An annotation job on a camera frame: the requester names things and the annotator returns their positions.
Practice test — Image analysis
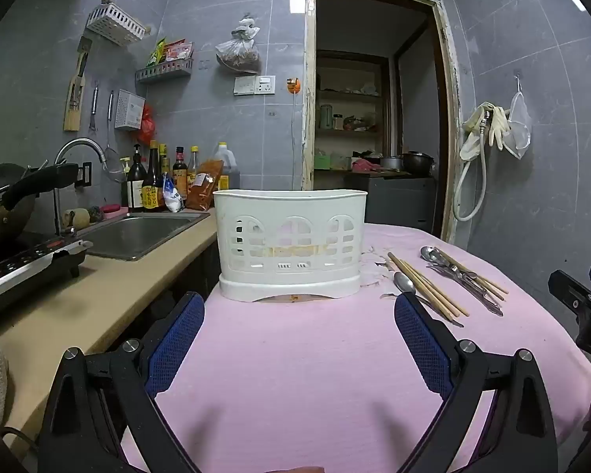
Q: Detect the loofah scrubber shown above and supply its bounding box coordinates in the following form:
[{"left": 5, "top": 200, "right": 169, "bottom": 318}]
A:
[{"left": 61, "top": 208, "right": 92, "bottom": 231}]

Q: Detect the red snack packet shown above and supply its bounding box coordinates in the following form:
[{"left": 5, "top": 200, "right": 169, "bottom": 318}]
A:
[{"left": 165, "top": 39, "right": 194, "bottom": 62}]

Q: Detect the black pot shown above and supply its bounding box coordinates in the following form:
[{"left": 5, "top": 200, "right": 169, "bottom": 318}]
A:
[{"left": 402, "top": 151, "right": 435, "bottom": 176}]

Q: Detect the large cooking oil jug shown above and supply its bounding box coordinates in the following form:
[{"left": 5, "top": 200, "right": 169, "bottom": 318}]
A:
[{"left": 212, "top": 142, "right": 240, "bottom": 191}]

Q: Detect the plastic bag of dried goods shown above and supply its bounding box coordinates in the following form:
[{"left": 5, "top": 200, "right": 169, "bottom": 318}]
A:
[{"left": 215, "top": 16, "right": 262, "bottom": 75}]

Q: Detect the red plastic bag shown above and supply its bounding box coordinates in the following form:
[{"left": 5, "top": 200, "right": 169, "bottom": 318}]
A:
[{"left": 137, "top": 104, "right": 157, "bottom": 145}]

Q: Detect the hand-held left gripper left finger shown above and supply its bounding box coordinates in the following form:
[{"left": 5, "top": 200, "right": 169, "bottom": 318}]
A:
[{"left": 37, "top": 292, "right": 206, "bottom": 473}]

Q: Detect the steel kitchen sink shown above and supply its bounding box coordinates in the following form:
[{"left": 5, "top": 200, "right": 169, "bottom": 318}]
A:
[{"left": 76, "top": 208, "right": 211, "bottom": 262}]

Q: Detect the dark grey cabinet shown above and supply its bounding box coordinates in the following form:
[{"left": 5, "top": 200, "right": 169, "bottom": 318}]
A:
[{"left": 344, "top": 172, "right": 437, "bottom": 233}]

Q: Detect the grey wall shelf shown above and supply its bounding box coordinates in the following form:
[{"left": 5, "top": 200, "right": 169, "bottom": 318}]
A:
[{"left": 135, "top": 57, "right": 195, "bottom": 85}]

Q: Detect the brown wooden chopstick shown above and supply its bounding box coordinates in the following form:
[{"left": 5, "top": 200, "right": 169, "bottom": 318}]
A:
[
  {"left": 387, "top": 252, "right": 470, "bottom": 317},
  {"left": 400, "top": 259, "right": 459, "bottom": 320}
]

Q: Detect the wooden knife rack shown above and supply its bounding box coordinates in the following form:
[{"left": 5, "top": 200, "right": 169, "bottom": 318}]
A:
[{"left": 63, "top": 36, "right": 93, "bottom": 132}]

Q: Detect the light wooden chopstick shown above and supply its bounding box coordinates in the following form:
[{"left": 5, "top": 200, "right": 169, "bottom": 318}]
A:
[
  {"left": 450, "top": 263, "right": 506, "bottom": 301},
  {"left": 438, "top": 250, "right": 509, "bottom": 294}
]

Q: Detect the orange chili powder bag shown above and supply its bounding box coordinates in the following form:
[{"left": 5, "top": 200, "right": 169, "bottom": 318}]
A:
[{"left": 185, "top": 158, "right": 225, "bottom": 212}]

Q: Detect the black wok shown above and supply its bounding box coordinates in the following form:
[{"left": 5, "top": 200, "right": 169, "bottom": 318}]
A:
[{"left": 0, "top": 158, "right": 80, "bottom": 254}]

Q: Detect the induction cooker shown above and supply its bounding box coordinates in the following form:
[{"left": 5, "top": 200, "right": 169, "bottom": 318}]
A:
[{"left": 0, "top": 235, "right": 94, "bottom": 317}]

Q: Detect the black cable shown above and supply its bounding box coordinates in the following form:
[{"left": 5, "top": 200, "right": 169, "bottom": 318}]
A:
[{"left": 0, "top": 426, "right": 39, "bottom": 456}]

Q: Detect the white perforated box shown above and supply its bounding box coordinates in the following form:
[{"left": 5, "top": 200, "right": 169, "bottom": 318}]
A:
[{"left": 114, "top": 89, "right": 146, "bottom": 133}]

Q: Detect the white salt bag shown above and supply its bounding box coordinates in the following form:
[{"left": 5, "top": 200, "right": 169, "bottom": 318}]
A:
[{"left": 162, "top": 173, "right": 186, "bottom": 214}]

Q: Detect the white hanging cord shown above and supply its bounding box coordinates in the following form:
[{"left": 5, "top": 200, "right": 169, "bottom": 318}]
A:
[{"left": 290, "top": 93, "right": 297, "bottom": 192}]

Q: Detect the white shower hose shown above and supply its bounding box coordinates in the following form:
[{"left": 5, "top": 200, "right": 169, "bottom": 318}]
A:
[{"left": 453, "top": 111, "right": 493, "bottom": 222}]

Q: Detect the white mesh bag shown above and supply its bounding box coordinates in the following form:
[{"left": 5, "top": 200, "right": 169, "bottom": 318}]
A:
[{"left": 502, "top": 75, "right": 533, "bottom": 160}]

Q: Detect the green snack packet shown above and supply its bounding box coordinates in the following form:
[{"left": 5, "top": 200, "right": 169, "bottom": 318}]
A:
[{"left": 146, "top": 38, "right": 167, "bottom": 67}]

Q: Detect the black wall bracket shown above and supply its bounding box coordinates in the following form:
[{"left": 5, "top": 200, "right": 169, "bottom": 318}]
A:
[{"left": 73, "top": 161, "right": 94, "bottom": 189}]

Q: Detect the white wall basket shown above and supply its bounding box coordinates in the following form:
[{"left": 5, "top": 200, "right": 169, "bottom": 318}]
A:
[{"left": 85, "top": 2, "right": 147, "bottom": 48}]

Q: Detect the pink tablecloth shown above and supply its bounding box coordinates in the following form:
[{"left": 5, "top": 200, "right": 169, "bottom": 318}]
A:
[{"left": 121, "top": 222, "right": 591, "bottom": 473}]

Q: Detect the steel kitchen faucet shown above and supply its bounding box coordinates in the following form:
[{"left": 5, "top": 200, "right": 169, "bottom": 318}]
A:
[{"left": 54, "top": 137, "right": 104, "bottom": 236}]

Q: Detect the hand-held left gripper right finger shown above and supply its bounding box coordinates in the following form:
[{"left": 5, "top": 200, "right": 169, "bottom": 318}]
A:
[{"left": 394, "top": 292, "right": 558, "bottom": 473}]

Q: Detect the dark bottle red label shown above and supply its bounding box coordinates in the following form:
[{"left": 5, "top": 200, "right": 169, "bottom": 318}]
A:
[{"left": 172, "top": 146, "right": 188, "bottom": 199}]

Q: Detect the white plastic utensil holder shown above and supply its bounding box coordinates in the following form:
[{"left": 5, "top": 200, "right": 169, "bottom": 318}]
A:
[{"left": 213, "top": 188, "right": 368, "bottom": 304}]

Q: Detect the cream rubber glove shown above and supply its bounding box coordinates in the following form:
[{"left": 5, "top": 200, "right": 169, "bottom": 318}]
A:
[
  {"left": 460, "top": 101, "right": 494, "bottom": 161},
  {"left": 489, "top": 106, "right": 513, "bottom": 149}
]

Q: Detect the metal mesh strainer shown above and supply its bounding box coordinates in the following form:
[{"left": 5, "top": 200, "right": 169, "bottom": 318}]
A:
[{"left": 101, "top": 90, "right": 129, "bottom": 183}]

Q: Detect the metal utensil with loop handle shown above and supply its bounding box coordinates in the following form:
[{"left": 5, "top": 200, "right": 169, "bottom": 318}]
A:
[{"left": 440, "top": 268, "right": 504, "bottom": 317}]

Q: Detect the wooden shelf unit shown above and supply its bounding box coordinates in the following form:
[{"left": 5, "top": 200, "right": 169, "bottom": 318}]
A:
[{"left": 315, "top": 49, "right": 390, "bottom": 173}]

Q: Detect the dark pump bottle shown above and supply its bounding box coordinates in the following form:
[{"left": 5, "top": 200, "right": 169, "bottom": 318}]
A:
[{"left": 126, "top": 144, "right": 149, "bottom": 209}]

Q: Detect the wooden door frame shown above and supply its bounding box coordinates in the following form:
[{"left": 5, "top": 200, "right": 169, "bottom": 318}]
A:
[{"left": 300, "top": 0, "right": 461, "bottom": 247}]

